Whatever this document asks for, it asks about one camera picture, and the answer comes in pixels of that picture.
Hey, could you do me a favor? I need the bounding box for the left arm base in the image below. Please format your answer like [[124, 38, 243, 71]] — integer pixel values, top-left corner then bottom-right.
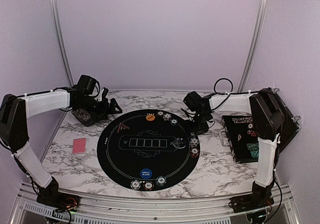
[[36, 183, 80, 212]]

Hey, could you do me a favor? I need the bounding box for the black poker chip case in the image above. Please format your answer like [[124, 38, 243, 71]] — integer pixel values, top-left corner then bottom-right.
[[221, 87, 300, 164]]

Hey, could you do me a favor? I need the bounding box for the red playing card deck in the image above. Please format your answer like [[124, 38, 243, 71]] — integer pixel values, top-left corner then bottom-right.
[[72, 137, 87, 155]]

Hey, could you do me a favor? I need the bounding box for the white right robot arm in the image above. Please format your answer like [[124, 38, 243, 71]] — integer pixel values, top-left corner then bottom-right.
[[183, 88, 287, 208]]

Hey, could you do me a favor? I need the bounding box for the black floral patterned pouch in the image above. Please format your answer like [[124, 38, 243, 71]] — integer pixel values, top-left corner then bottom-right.
[[71, 109, 108, 127]]

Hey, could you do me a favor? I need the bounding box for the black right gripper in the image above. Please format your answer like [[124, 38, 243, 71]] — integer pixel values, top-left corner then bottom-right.
[[183, 112, 210, 137]]

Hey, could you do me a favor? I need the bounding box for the round black poker mat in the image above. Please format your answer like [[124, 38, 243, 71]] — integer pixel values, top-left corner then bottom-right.
[[97, 109, 200, 192]]

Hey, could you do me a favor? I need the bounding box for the blue small blind button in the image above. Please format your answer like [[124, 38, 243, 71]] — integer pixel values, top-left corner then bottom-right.
[[140, 168, 153, 180]]

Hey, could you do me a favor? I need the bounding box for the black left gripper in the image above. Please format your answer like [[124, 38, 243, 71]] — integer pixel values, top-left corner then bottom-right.
[[76, 96, 122, 122]]

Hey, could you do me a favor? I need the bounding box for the orange big blind button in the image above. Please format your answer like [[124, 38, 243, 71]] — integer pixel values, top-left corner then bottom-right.
[[145, 114, 156, 122]]

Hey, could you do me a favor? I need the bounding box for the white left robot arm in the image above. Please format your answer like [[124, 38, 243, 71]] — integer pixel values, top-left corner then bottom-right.
[[0, 75, 123, 207]]

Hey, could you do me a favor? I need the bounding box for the black dealer button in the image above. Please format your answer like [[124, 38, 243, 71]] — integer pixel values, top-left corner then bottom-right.
[[172, 137, 187, 149]]

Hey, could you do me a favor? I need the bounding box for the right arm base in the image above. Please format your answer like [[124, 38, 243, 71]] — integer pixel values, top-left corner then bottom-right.
[[228, 191, 275, 213]]

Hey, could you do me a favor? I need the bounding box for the red triangular all-in marker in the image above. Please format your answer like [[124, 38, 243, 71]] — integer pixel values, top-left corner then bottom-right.
[[117, 123, 130, 133]]

